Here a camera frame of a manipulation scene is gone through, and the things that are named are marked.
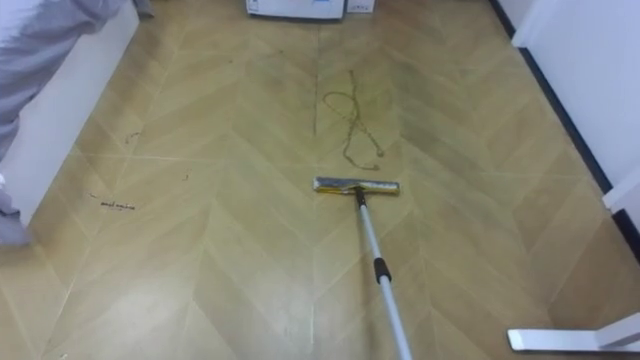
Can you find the mop with silver pole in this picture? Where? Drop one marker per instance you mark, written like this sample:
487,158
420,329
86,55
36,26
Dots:
371,239

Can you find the brown liquid spill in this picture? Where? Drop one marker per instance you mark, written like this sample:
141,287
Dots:
356,122

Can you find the small white box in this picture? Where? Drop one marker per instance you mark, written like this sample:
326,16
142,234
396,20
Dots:
360,5

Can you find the white desk foot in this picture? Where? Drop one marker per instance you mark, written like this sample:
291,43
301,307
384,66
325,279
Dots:
565,340

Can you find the grey bed with white frame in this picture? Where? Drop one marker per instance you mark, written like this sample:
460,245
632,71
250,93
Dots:
35,75

